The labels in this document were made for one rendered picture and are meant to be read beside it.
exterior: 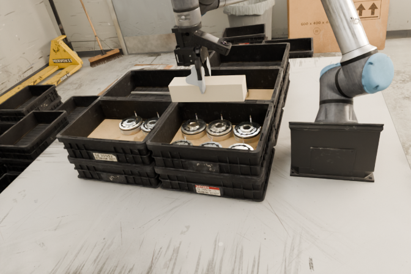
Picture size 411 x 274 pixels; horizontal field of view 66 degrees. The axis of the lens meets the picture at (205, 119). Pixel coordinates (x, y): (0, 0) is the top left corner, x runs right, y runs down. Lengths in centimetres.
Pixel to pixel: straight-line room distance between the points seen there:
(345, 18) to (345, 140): 39
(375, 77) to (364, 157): 26
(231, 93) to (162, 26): 361
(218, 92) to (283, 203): 44
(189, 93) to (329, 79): 50
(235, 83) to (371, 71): 41
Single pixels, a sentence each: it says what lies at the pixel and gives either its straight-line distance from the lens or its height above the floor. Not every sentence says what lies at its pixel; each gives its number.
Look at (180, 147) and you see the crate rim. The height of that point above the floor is 93.
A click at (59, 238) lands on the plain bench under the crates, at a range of 128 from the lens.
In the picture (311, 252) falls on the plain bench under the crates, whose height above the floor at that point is 70.
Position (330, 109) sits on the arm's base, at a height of 92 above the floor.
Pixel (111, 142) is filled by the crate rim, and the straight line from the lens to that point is 119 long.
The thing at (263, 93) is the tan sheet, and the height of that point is 83.
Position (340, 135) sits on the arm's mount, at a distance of 111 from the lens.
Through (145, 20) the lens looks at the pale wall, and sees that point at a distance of 462.
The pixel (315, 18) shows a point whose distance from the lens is 396.
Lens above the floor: 155
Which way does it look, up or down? 33 degrees down
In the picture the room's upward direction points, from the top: 11 degrees counter-clockwise
